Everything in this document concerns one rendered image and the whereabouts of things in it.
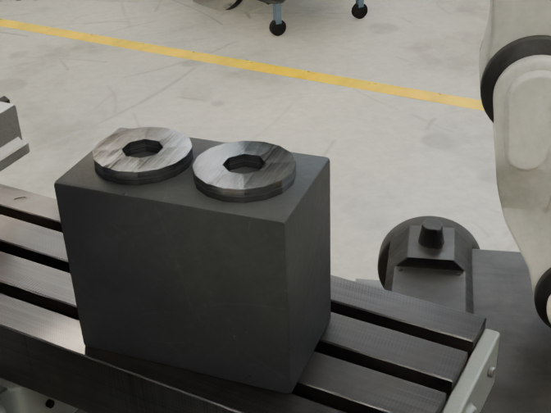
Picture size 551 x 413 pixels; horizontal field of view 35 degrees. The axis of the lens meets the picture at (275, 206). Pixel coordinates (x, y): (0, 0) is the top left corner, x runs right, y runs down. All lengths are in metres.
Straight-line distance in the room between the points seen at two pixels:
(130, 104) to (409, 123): 1.14
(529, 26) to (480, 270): 0.57
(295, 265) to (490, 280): 0.88
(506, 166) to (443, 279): 0.38
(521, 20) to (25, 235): 0.67
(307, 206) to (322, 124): 2.68
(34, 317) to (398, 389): 0.38
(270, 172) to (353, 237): 1.99
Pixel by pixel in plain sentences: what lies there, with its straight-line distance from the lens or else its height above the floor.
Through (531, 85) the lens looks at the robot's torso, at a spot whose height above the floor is 1.04.
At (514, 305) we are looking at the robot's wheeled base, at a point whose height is 0.57.
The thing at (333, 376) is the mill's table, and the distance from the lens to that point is 0.84.
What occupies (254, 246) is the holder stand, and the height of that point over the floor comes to 1.09.
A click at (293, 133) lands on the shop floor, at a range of 3.37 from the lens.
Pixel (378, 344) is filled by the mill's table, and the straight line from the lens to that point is 0.88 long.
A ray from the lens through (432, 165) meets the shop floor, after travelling 3.16.
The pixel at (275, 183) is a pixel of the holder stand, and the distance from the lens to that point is 0.74.
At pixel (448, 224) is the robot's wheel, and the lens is 1.70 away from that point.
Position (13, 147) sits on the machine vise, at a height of 0.94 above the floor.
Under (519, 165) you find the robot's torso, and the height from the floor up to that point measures 0.92.
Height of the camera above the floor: 1.49
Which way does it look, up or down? 31 degrees down
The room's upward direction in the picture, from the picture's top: 2 degrees counter-clockwise
